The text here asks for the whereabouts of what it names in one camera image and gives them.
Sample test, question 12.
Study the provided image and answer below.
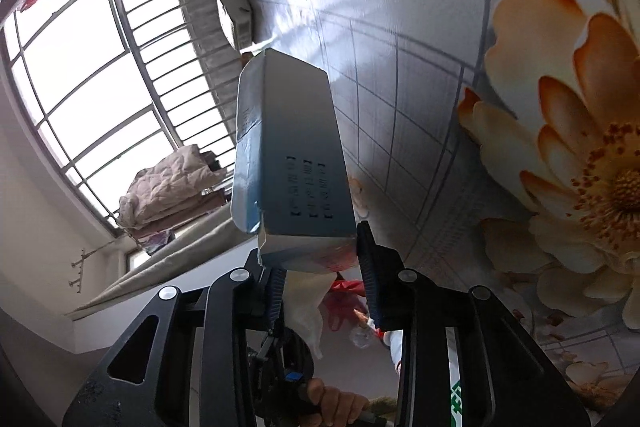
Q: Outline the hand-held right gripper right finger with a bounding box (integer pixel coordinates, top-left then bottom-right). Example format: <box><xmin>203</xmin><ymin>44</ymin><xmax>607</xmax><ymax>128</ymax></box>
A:
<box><xmin>355</xmin><ymin>221</ymin><xmax>588</xmax><ymax>427</ymax></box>

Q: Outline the red plastic bag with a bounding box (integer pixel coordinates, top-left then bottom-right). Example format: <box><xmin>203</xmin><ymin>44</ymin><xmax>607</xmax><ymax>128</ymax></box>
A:
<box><xmin>322</xmin><ymin>274</ymin><xmax>371</xmax><ymax>333</ymax></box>

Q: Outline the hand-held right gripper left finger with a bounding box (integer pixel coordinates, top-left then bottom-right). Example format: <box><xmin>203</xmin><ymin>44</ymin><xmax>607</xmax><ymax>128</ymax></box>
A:
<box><xmin>62</xmin><ymin>252</ymin><xmax>288</xmax><ymax>427</ymax></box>

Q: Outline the pink padded jacket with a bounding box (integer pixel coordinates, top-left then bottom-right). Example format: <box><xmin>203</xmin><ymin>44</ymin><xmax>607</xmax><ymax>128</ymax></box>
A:
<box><xmin>117</xmin><ymin>144</ymin><xmax>228</xmax><ymax>228</ymax></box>

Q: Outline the white plastic bag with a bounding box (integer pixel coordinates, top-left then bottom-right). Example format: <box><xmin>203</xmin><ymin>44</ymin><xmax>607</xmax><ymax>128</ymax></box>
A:
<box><xmin>285</xmin><ymin>272</ymin><xmax>333</xmax><ymax>360</ymax></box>

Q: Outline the blue white carton box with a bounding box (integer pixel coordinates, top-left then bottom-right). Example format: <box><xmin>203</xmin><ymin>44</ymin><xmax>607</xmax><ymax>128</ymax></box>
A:
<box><xmin>230</xmin><ymin>48</ymin><xmax>360</xmax><ymax>275</ymax></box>

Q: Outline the floral printed bedsheet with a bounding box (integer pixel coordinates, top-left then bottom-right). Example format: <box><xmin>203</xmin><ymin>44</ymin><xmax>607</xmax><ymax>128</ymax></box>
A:
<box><xmin>210</xmin><ymin>0</ymin><xmax>640</xmax><ymax>413</ymax></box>

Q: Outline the metal window railing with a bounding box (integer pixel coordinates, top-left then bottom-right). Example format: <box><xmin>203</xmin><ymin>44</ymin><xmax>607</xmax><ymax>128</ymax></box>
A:
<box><xmin>102</xmin><ymin>0</ymin><xmax>246</xmax><ymax>172</ymax></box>

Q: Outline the person's left hand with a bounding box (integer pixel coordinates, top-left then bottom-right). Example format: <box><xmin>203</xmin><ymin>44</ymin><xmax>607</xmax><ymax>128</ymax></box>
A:
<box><xmin>305</xmin><ymin>379</ymin><xmax>371</xmax><ymax>427</ymax></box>

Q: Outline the small white carton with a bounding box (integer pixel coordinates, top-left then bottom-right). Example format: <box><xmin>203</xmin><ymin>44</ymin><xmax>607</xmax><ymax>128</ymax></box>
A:
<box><xmin>217</xmin><ymin>0</ymin><xmax>256</xmax><ymax>50</ymax></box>

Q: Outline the grey curtain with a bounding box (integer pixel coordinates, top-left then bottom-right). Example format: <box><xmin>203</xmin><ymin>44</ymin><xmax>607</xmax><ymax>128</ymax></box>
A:
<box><xmin>65</xmin><ymin>212</ymin><xmax>261</xmax><ymax>318</ymax></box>

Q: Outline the metal wall bracket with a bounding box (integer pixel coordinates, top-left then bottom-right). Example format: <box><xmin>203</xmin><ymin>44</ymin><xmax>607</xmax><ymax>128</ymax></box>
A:
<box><xmin>70</xmin><ymin>247</ymin><xmax>108</xmax><ymax>293</ymax></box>

